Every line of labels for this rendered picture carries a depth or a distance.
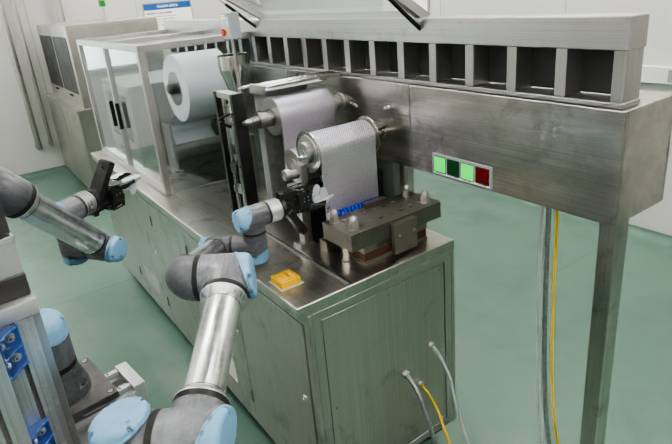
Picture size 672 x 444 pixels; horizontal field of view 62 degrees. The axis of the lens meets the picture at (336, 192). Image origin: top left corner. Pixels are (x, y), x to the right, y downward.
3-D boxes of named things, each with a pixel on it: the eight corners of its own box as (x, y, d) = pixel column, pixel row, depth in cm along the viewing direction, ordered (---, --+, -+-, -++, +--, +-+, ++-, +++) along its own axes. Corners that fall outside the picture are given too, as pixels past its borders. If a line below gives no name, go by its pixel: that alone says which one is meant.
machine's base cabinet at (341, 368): (123, 274, 389) (95, 157, 360) (208, 245, 423) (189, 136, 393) (329, 529, 194) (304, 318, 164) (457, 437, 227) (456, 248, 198)
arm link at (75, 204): (42, 234, 160) (34, 207, 157) (71, 219, 169) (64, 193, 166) (62, 237, 157) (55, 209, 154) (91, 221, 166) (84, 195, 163)
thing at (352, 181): (326, 217, 193) (321, 167, 187) (377, 199, 206) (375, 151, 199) (326, 218, 193) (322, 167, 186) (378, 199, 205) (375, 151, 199)
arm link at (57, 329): (50, 381, 137) (35, 335, 132) (11, 371, 142) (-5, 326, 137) (86, 352, 147) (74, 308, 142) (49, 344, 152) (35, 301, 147)
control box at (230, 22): (219, 39, 222) (215, 13, 219) (234, 37, 226) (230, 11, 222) (227, 39, 217) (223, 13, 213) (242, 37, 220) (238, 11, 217)
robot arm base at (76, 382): (39, 422, 138) (28, 390, 134) (22, 394, 148) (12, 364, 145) (100, 391, 147) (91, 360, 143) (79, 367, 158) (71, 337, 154)
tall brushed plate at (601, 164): (173, 99, 380) (164, 54, 370) (210, 92, 395) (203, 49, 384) (609, 230, 139) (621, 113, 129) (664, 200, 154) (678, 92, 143)
